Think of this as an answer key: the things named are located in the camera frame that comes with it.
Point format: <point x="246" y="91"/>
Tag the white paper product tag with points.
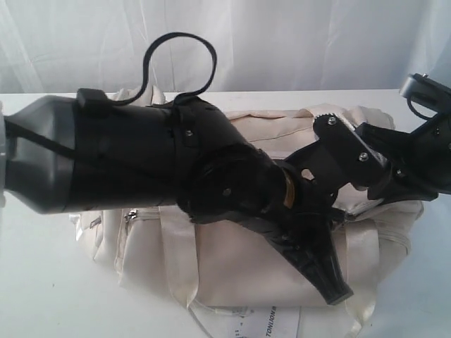
<point x="245" y="321"/>

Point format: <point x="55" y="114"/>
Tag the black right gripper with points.
<point x="418" y="166"/>

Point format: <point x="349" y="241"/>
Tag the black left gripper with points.
<point x="243" y="184"/>

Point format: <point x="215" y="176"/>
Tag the white backdrop curtain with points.
<point x="60" y="46"/>

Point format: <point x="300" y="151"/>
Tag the cream duffel bag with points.
<point x="159" y="254"/>

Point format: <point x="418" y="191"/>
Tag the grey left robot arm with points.
<point x="91" y="153"/>

